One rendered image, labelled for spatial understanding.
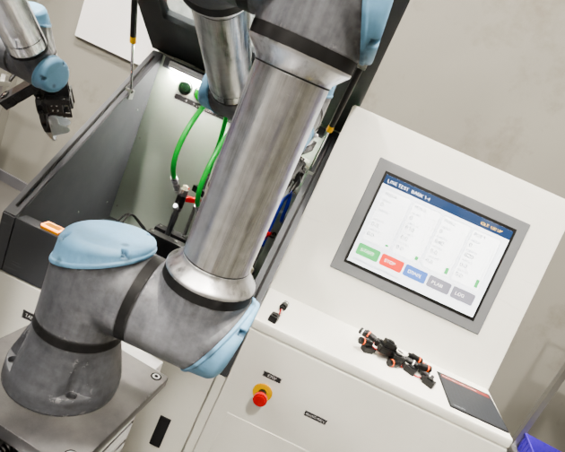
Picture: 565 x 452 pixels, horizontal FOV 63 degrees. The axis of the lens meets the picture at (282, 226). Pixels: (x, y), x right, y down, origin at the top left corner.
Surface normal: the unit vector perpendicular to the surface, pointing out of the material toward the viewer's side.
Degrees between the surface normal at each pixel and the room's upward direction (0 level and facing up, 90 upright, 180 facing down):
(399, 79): 90
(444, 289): 76
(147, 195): 90
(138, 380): 0
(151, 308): 68
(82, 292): 88
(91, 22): 90
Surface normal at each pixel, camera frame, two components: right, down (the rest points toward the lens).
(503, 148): -0.26, 0.17
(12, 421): 0.40, -0.88
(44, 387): 0.10, 0.00
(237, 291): 0.73, -0.25
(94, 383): 0.79, 0.18
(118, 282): 0.12, -0.31
